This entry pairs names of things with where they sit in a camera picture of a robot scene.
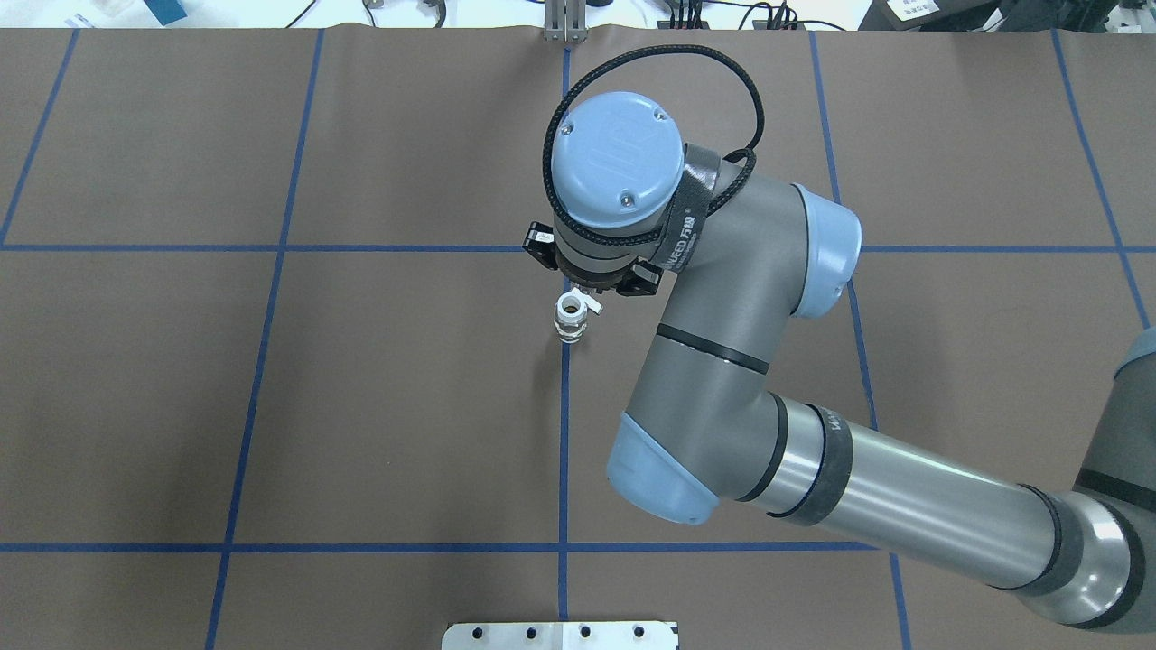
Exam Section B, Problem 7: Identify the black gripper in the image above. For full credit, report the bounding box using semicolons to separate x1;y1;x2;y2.
554;244;644;291

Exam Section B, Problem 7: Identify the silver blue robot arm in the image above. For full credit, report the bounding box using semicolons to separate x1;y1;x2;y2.
544;91;1153;634

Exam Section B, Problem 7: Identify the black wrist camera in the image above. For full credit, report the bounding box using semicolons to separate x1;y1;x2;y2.
523;221;664;297

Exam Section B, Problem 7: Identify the black camera cable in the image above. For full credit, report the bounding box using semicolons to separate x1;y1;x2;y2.
542;45;766;249

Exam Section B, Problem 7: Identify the aluminium frame post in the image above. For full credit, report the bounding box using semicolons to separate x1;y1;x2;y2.
542;0;590;44

